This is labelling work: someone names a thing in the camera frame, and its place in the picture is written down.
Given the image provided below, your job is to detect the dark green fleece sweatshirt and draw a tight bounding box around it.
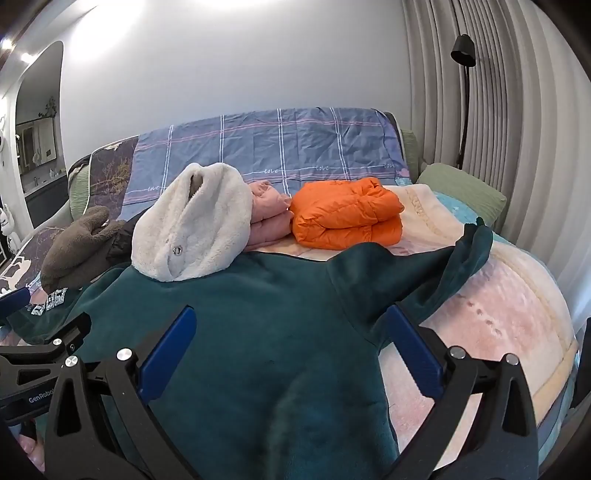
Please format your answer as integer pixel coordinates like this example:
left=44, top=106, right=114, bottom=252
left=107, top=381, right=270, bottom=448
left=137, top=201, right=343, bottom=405
left=7, top=222, right=493, bottom=479

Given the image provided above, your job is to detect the brown fleece garment folded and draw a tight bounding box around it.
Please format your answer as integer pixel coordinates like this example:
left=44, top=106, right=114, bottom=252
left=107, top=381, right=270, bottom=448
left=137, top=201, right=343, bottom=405
left=40, top=206, right=124, bottom=294

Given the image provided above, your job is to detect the pink cream plush blanket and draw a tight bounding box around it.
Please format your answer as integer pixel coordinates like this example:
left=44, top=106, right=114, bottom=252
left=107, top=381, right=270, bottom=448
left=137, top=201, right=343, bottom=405
left=256, top=184, right=578, bottom=467

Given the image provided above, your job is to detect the black jacket folded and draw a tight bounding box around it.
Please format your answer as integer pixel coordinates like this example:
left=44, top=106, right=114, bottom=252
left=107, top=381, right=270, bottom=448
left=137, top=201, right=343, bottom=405
left=88, top=218, right=138, bottom=280

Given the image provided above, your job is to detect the green striped pillow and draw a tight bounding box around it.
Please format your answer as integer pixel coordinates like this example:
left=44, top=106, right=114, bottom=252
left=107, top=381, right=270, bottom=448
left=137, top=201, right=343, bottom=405
left=68, top=157, right=90, bottom=220

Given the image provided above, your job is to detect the dark floral bedspread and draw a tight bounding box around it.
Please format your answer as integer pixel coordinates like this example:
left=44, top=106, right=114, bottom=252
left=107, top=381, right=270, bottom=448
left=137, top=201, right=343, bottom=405
left=1, top=136, right=138, bottom=294

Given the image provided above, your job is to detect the pink quilted jacket folded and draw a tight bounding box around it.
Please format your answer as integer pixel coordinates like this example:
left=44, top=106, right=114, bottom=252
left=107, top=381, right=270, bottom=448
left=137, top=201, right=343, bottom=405
left=245, top=181, right=294, bottom=251

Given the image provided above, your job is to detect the orange puffer jacket folded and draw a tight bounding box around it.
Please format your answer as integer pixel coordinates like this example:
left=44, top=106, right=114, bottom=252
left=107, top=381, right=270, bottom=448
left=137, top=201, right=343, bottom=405
left=290, top=177, right=405, bottom=250

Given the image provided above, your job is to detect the blue plaid duvet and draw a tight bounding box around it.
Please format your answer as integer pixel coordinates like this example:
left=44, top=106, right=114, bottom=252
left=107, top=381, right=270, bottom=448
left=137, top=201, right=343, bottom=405
left=119, top=107, right=411, bottom=219

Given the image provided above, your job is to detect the grey pleated curtain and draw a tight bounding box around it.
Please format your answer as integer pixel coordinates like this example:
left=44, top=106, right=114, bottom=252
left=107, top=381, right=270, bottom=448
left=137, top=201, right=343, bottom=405
left=402, top=1, right=590, bottom=326

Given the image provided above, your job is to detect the black floor lamp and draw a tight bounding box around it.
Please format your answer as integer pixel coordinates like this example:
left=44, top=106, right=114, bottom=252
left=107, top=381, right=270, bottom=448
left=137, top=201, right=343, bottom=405
left=451, top=33, right=477, bottom=169

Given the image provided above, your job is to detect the arched wall mirror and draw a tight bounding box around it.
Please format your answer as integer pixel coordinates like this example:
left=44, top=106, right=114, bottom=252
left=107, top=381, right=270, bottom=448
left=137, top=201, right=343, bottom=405
left=16, top=41, right=68, bottom=227

